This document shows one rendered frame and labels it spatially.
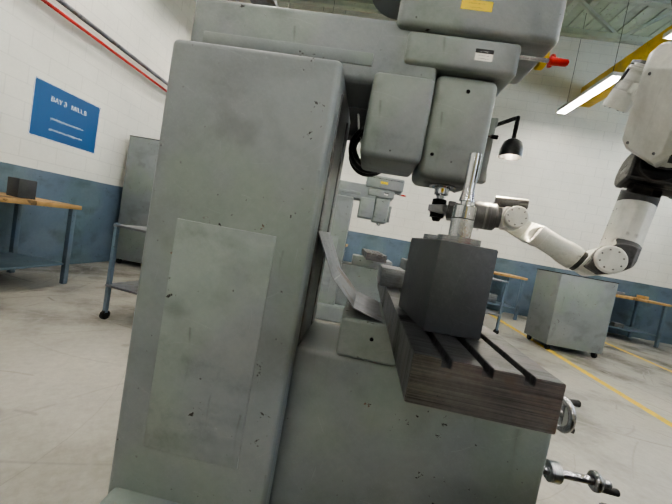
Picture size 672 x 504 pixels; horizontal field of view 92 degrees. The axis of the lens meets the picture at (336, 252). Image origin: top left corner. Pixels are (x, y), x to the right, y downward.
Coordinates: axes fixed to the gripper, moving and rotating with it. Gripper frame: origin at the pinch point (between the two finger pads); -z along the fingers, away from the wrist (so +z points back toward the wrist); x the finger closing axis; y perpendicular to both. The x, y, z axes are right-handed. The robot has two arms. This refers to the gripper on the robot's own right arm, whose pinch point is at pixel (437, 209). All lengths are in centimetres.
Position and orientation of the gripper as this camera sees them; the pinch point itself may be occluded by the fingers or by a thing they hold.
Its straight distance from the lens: 115.7
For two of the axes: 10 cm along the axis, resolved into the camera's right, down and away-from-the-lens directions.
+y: -1.8, 9.8, 0.5
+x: -3.4, -0.1, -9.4
